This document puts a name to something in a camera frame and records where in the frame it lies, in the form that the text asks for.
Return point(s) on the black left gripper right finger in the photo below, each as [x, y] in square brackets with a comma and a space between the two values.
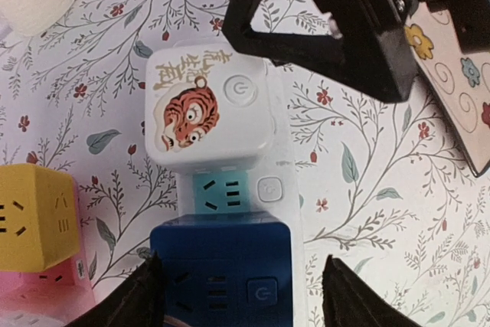
[349, 301]

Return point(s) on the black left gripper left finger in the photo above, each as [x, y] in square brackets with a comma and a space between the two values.
[137, 301]

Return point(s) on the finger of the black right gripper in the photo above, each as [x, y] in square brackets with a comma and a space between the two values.
[369, 53]

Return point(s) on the pink cube socket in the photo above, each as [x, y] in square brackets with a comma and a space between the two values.
[53, 297]

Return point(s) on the dark blue cube socket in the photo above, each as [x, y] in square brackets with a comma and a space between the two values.
[226, 269]

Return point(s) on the yellow cube socket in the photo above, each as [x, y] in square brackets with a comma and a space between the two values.
[39, 222]

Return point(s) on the white multicolour power strip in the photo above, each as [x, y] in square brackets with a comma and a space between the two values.
[270, 186]

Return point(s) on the white tiger cube socket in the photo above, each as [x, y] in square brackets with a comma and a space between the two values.
[207, 108]

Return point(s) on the square floral ceramic plate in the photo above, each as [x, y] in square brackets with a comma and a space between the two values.
[460, 82]

